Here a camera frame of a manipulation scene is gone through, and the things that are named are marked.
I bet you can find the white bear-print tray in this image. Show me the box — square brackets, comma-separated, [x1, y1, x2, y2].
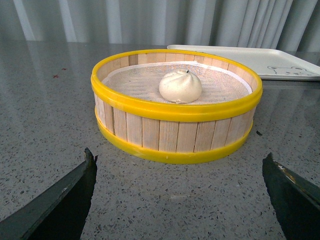
[167, 44, 320, 81]

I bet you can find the white steamed bun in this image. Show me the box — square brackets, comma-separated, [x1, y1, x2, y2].
[159, 69, 203, 104]

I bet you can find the white steamer liner cloth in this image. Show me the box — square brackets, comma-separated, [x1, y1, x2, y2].
[102, 61, 252, 105]

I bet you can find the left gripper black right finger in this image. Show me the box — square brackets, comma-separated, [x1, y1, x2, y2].
[262, 153, 320, 240]

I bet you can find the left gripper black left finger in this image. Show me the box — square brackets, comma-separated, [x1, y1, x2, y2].
[0, 148, 98, 240]

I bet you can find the yellow-rimmed wooden steamer basket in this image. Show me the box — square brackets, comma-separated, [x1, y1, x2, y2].
[91, 49, 263, 164]

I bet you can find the white corrugated curtain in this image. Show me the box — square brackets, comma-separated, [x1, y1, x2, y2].
[0, 0, 320, 52]

